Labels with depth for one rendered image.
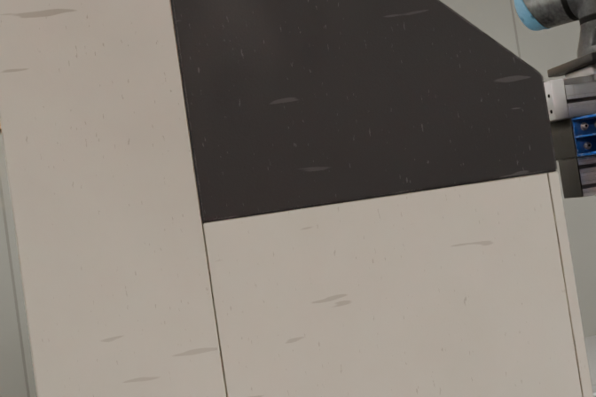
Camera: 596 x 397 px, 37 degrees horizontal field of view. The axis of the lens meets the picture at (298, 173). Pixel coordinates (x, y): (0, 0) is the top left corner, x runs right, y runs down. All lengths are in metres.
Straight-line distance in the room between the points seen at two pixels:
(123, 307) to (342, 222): 0.36
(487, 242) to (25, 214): 0.72
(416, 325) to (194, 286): 0.35
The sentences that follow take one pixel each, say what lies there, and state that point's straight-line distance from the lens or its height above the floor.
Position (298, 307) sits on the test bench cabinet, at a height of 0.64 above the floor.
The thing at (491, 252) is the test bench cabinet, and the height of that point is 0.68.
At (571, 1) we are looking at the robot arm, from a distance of 2.24.
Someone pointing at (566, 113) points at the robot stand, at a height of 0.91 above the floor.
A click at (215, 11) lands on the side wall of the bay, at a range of 1.43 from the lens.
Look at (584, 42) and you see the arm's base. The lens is 2.21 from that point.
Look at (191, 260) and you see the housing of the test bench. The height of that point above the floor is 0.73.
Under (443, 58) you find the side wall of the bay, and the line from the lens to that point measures 1.47.
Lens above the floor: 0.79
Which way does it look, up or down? 2 degrees up
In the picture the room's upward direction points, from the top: 8 degrees counter-clockwise
